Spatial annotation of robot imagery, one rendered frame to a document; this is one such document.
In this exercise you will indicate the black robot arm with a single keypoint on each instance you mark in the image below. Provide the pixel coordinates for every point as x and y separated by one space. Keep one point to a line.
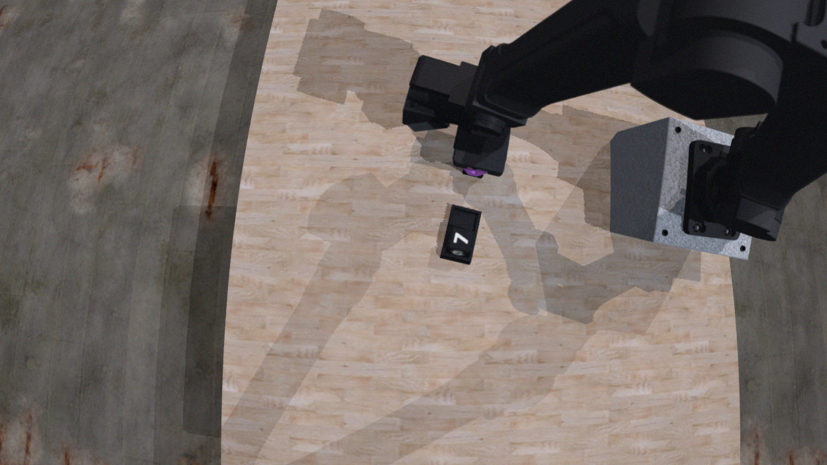
703 59

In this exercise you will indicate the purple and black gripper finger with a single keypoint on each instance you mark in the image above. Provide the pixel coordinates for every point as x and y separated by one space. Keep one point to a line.
476 173

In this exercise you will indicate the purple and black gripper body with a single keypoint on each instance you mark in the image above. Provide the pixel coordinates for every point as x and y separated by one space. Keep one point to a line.
492 158

